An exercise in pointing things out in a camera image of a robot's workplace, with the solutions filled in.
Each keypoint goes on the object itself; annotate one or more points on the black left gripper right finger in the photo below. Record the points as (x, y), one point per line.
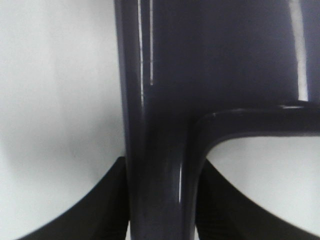
(224, 213)

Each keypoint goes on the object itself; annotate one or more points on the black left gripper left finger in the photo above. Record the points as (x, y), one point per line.
(103, 214)

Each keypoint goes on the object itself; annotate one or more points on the purple plastic dustpan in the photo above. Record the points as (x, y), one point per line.
(195, 73)

